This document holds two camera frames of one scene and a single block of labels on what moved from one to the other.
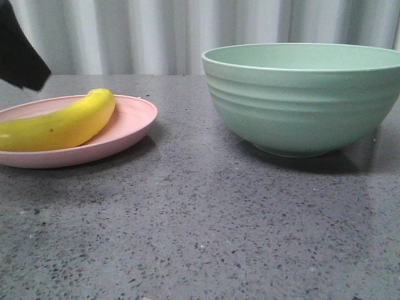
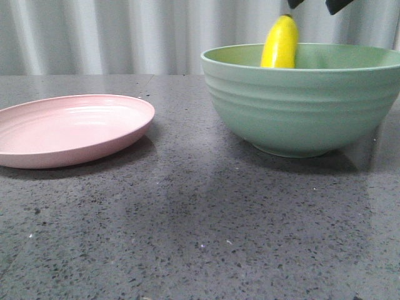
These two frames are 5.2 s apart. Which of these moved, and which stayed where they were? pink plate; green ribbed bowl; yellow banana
Moved: yellow banana
Stayed: pink plate; green ribbed bowl
